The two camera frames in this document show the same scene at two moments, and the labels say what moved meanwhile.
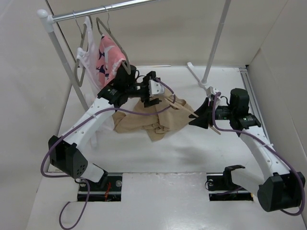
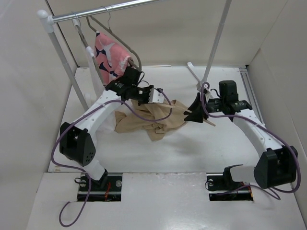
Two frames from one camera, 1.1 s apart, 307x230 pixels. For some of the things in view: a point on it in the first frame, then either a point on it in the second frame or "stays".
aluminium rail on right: x=254 y=108 stays
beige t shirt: x=170 y=113 stays
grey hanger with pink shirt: x=108 y=30 to x=108 y=28
